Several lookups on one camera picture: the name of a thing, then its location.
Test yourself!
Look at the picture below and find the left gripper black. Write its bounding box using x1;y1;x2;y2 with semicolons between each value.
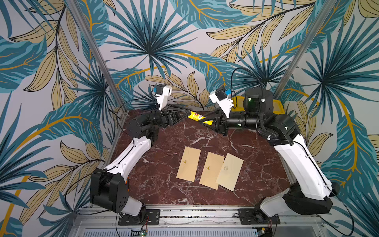
141;105;194;130

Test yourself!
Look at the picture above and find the yellow glue stick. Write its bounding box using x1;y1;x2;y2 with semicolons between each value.
199;115;213;125

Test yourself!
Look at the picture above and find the manila envelope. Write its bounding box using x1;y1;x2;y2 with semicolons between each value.
176;147;201;182
216;153;244;192
199;152;224;190

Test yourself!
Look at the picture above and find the yellow glue stick cap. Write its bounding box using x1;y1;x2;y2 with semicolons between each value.
188;111;200;121

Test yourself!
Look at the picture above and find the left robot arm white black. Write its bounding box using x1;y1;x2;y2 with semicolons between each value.
89;105;191;225

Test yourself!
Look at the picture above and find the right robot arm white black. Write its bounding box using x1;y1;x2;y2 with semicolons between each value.
200;86;340;225

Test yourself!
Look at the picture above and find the yellow black toolbox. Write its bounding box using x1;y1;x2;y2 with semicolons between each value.
231;96;285;115

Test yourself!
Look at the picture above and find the orange adjustable wrench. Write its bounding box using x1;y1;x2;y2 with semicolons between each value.
125;178;130;190

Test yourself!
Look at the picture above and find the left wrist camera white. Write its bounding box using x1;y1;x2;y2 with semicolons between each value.
154;84;172;111

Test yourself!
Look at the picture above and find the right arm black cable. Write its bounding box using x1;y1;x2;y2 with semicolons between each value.
230;67;265;98

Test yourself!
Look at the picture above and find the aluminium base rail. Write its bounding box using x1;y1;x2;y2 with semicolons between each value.
69;204;329;237

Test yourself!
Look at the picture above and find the right aluminium corner post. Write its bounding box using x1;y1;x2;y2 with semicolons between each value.
273;0;337;100

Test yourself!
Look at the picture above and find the aluminium corner post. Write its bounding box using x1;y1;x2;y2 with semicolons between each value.
273;0;337;100
67;0;127;114

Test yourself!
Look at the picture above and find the left aluminium corner post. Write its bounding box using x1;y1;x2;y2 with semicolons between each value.
67;0;127;114

